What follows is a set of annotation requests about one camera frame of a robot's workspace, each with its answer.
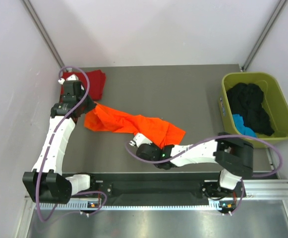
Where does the orange t shirt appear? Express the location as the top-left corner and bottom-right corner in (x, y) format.
(84, 104), (186, 148)

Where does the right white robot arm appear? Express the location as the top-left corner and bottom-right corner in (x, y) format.
(129, 133), (253, 200)

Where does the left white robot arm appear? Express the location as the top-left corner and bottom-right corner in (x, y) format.
(22, 80), (98, 204)

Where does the folded red t shirt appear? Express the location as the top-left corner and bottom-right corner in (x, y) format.
(62, 70), (106, 101)

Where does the blue t shirt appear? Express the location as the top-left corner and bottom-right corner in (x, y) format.
(232, 114), (257, 137)

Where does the black t shirt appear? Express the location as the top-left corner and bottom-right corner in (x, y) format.
(227, 83), (274, 136)

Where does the olive green plastic bin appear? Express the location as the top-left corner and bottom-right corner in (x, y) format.
(219, 72), (288, 145)

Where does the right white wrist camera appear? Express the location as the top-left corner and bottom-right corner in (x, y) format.
(129, 133), (153, 148)

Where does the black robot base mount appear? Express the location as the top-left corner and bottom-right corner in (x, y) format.
(90, 172), (242, 207)

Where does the left aluminium frame post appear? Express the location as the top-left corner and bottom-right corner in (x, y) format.
(20, 0), (65, 68)

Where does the aluminium frame post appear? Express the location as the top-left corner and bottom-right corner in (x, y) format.
(240, 0), (288, 72)
(20, 0), (65, 68)

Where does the slotted grey cable duct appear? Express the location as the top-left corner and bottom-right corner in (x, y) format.
(34, 200), (236, 211)

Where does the right aluminium frame post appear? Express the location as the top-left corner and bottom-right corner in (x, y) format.
(240, 0), (288, 72)

